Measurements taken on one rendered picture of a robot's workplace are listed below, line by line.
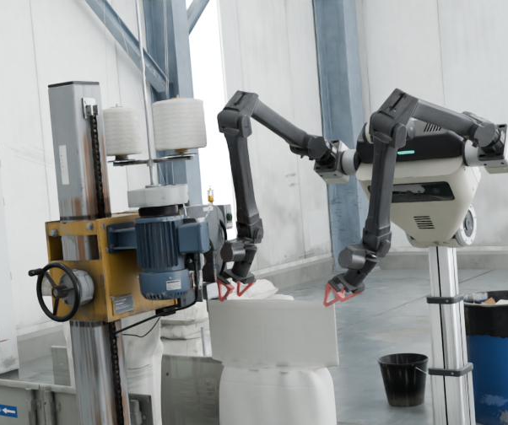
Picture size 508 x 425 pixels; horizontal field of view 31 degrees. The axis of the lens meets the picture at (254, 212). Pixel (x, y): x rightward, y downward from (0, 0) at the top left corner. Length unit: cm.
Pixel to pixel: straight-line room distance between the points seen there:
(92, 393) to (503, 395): 265
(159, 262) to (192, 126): 44
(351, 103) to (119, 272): 881
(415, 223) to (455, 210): 17
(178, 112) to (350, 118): 887
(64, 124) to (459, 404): 165
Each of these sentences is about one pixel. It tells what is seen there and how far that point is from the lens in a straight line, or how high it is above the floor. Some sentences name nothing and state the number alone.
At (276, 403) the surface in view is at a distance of 296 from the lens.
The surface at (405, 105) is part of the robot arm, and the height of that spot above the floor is 159.
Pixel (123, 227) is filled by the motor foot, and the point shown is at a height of 130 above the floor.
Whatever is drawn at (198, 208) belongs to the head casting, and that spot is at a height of 133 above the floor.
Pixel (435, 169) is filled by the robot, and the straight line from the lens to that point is 305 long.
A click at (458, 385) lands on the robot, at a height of 64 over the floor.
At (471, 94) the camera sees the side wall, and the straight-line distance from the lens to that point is 1125.
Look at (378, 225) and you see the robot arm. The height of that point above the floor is 126.
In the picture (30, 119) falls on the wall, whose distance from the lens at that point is 804.
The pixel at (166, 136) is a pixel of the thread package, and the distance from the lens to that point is 286.
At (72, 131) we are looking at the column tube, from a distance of 286.
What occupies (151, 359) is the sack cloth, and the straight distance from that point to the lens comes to 336.
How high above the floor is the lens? 147
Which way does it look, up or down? 3 degrees down
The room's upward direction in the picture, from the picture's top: 5 degrees counter-clockwise
